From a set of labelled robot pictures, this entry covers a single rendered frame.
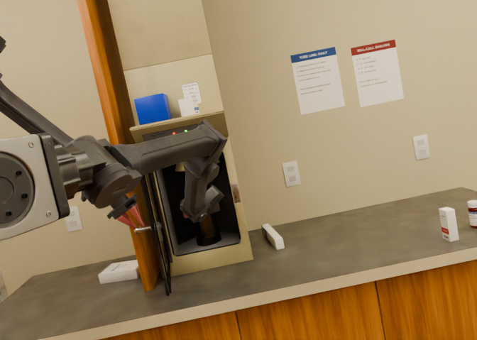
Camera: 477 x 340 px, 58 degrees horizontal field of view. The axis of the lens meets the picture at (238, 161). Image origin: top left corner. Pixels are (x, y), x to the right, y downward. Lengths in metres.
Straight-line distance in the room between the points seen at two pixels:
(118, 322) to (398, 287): 0.88
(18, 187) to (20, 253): 1.68
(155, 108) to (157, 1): 0.39
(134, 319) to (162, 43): 0.92
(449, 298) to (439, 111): 0.97
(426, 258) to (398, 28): 1.13
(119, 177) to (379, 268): 0.93
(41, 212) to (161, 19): 1.09
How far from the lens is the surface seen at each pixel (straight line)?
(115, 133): 1.50
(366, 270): 1.41
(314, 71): 2.03
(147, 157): 0.80
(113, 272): 1.77
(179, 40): 1.58
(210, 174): 1.06
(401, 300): 1.51
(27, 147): 0.61
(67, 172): 0.64
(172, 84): 1.56
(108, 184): 0.70
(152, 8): 1.61
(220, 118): 1.45
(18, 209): 0.60
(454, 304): 1.60
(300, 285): 1.37
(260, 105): 1.99
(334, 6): 2.11
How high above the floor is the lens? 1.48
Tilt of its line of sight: 6 degrees down
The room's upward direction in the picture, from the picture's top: 11 degrees counter-clockwise
